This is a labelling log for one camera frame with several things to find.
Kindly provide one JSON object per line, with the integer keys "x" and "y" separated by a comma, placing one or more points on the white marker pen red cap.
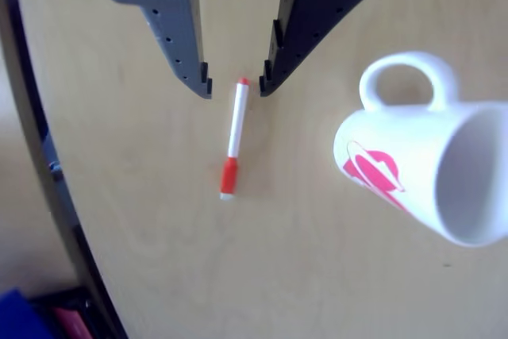
{"x": 238, "y": 124}

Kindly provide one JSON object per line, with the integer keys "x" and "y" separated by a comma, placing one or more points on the white mug with pink print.
{"x": 389, "y": 136}

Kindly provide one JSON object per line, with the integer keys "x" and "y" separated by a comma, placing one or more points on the red flat item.
{"x": 71, "y": 325}

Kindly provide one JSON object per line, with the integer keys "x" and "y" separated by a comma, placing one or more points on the blue box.
{"x": 18, "y": 317}

